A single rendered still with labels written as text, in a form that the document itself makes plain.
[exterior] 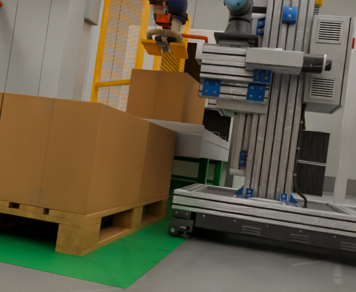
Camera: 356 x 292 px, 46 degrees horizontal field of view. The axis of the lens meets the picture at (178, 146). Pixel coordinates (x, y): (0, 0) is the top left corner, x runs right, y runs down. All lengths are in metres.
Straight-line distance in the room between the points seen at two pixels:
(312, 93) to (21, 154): 1.46
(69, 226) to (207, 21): 10.98
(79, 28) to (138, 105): 1.25
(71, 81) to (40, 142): 2.22
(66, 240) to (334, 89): 1.52
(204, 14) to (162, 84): 9.56
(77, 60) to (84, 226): 2.46
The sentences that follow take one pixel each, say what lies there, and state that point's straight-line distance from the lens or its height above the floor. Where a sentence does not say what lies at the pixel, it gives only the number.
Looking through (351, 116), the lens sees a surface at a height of 1.16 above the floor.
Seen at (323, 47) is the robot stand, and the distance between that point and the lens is 2.37.
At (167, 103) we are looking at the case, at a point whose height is 0.73.
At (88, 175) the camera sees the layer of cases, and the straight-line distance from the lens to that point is 1.51.
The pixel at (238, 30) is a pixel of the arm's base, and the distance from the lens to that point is 2.22.
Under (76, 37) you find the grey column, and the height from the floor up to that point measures 1.30.
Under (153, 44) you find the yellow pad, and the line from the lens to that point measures 2.78.
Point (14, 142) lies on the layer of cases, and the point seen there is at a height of 0.36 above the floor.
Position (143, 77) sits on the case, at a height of 0.89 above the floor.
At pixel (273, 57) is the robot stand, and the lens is 2.06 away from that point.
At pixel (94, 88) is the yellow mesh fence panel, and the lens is 4.29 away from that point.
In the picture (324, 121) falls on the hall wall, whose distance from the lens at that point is 11.70.
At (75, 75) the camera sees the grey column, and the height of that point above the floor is 0.97.
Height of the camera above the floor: 0.39
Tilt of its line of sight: 1 degrees up
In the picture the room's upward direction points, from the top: 8 degrees clockwise
